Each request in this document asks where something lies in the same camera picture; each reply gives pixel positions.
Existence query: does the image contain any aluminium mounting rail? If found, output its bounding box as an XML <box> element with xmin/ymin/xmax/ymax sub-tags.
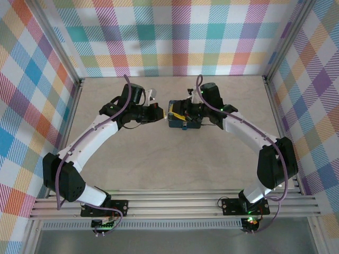
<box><xmin>29</xmin><ymin>189</ymin><xmax>321</xmax><ymax>220</ymax></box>

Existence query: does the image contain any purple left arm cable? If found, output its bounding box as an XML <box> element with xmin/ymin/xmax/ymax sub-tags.
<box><xmin>56</xmin><ymin>74</ymin><xmax>133</xmax><ymax>236</ymax></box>

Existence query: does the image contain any starry night print box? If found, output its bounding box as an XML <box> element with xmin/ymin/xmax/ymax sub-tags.
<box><xmin>166</xmin><ymin>99</ymin><xmax>203</xmax><ymax>131</ymax></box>

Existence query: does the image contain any aluminium frame post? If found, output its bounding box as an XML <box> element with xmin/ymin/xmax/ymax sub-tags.
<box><xmin>263</xmin><ymin>0</ymin><xmax>317</xmax><ymax>83</ymax></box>
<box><xmin>25</xmin><ymin>0</ymin><xmax>84</xmax><ymax>85</ymax></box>

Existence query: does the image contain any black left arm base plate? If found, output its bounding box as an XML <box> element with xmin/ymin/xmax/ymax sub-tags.
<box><xmin>81</xmin><ymin>200</ymin><xmax>129</xmax><ymax>217</ymax></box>

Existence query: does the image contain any aluminium side rail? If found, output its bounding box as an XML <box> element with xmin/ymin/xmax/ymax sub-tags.
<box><xmin>46</xmin><ymin>79</ymin><xmax>85</xmax><ymax>199</ymax></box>
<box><xmin>262</xmin><ymin>76</ymin><xmax>302</xmax><ymax>194</ymax></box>

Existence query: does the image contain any grey metal panel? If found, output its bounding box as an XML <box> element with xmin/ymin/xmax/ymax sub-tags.
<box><xmin>34</xmin><ymin>229</ymin><xmax>318</xmax><ymax>254</ymax></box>

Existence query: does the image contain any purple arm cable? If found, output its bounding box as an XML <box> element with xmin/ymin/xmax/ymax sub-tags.
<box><xmin>195</xmin><ymin>75</ymin><xmax>290</xmax><ymax>234</ymax></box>
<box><xmin>56</xmin><ymin>74</ymin><xmax>133</xmax><ymax>236</ymax></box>

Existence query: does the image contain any grey slotted cable duct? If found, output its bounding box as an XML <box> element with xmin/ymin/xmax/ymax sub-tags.
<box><xmin>42</xmin><ymin>218</ymin><xmax>243</xmax><ymax>231</ymax></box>

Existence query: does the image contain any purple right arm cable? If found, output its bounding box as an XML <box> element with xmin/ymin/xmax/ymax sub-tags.
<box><xmin>195</xmin><ymin>75</ymin><xmax>290</xmax><ymax>234</ymax></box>

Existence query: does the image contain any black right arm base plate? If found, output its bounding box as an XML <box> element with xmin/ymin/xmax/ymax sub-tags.
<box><xmin>221</xmin><ymin>197</ymin><xmax>271</xmax><ymax>215</ymax></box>

